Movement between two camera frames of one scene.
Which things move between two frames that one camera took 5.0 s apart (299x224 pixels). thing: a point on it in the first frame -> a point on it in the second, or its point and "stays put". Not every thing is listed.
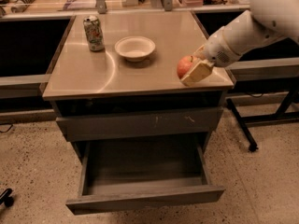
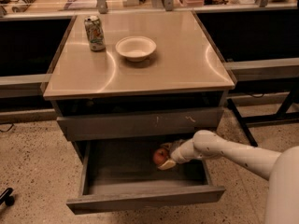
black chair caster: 6,199 stays put
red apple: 185,64 -> 160,156
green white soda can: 94,34 stays put
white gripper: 216,50 -> 177,155
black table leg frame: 281,115 stays put
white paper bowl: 135,49 stays put
